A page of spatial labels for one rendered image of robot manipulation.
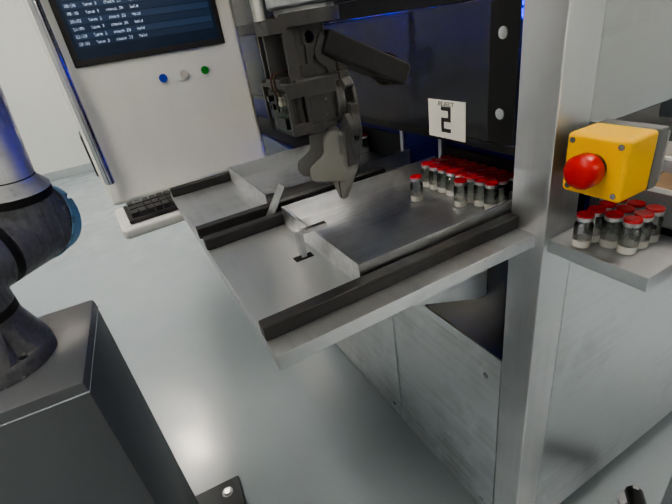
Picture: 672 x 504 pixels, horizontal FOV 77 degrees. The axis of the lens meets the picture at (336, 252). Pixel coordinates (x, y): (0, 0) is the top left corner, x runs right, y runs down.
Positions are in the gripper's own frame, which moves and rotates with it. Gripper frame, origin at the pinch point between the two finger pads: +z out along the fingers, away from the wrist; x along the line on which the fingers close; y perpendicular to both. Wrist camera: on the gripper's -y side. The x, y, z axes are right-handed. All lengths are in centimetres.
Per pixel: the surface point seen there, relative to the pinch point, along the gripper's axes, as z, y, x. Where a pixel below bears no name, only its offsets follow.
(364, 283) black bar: 9.8, 3.2, 7.3
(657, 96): -2.8, -44.4, 11.7
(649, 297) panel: 38, -57, 12
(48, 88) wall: 2, 69, -545
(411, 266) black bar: 10.2, -3.8, 7.4
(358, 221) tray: 11.5, -7.3, -11.8
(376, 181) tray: 9.3, -16.9, -20.3
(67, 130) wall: 49, 69, -545
